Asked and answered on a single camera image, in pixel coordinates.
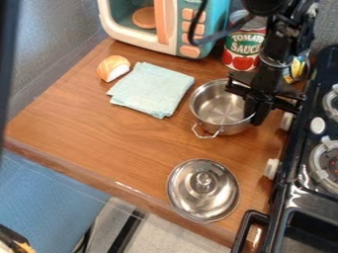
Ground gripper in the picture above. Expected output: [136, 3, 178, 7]
[224, 61, 308, 127]

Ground silver pot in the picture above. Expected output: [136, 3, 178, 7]
[189, 78, 259, 139]

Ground blue cloth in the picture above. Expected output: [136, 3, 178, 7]
[105, 61, 198, 120]

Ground yellow blue toy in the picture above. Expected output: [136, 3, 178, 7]
[281, 54, 312, 85]

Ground tomato sauce can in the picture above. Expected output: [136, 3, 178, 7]
[220, 9, 269, 72]

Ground toy stove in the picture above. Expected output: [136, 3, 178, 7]
[229, 43, 338, 253]

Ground silver lid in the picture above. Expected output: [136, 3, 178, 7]
[164, 158, 243, 224]

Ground toy bread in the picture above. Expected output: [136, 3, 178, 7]
[95, 54, 132, 83]

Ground toy microwave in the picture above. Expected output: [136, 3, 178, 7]
[96, 0, 233, 60]

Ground black cable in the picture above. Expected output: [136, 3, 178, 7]
[186, 0, 266, 47]

